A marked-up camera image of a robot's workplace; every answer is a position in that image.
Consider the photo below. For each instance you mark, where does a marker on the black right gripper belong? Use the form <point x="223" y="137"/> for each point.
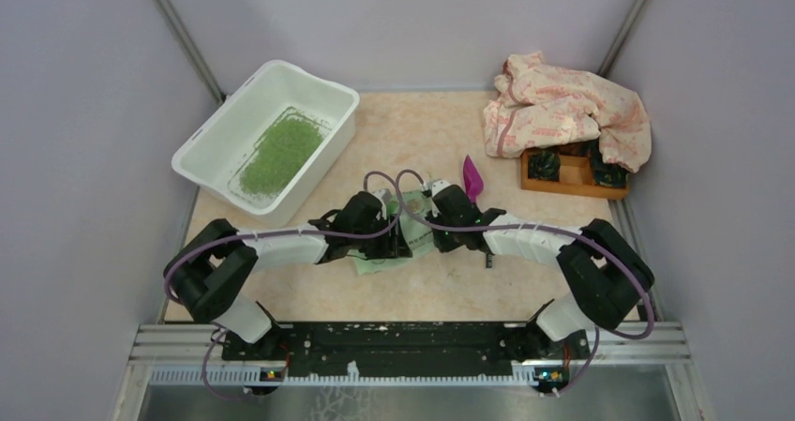
<point x="443" y="244"/>

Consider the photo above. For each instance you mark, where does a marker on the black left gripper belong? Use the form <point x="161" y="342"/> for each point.
<point x="391" y="246"/>

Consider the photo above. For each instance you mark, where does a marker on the purple plastic scoop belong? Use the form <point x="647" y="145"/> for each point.
<point x="472" y="179"/>

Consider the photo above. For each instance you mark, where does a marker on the green cat litter bag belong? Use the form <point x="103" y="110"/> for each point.
<point x="418" y="236"/>

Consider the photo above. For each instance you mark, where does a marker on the white plastic litter box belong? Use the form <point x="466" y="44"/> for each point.
<point x="216" y="153"/>

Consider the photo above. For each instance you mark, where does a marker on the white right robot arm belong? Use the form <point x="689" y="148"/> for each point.
<point x="605" y="276"/>

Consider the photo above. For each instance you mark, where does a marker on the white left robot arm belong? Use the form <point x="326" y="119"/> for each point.
<point x="207" y="276"/>

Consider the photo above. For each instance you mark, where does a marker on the green litter in box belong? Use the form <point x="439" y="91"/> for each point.
<point x="280" y="153"/>

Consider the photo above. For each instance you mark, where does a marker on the dark patterned item left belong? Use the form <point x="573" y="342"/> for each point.
<point x="544" y="165"/>

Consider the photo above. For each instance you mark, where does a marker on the dark patterned item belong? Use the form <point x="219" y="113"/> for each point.
<point x="544" y="165"/>
<point x="608" y="175"/>

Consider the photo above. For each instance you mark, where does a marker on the wooden tray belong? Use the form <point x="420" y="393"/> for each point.
<point x="575" y="174"/>

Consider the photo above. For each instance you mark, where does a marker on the pink patterned cloth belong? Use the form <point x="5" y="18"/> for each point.
<point x="540" y="105"/>

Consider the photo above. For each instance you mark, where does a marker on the dark patterned item right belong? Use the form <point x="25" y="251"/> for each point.
<point x="608" y="175"/>

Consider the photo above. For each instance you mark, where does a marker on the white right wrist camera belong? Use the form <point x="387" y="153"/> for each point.
<point x="437" y="190"/>

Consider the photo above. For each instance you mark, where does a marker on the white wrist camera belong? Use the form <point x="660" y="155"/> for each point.
<point x="388" y="200"/>
<point x="437" y="190"/>

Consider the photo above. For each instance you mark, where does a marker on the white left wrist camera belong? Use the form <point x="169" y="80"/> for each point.
<point x="388" y="200"/>

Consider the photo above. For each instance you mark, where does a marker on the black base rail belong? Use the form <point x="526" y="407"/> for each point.
<point x="407" y="350"/>

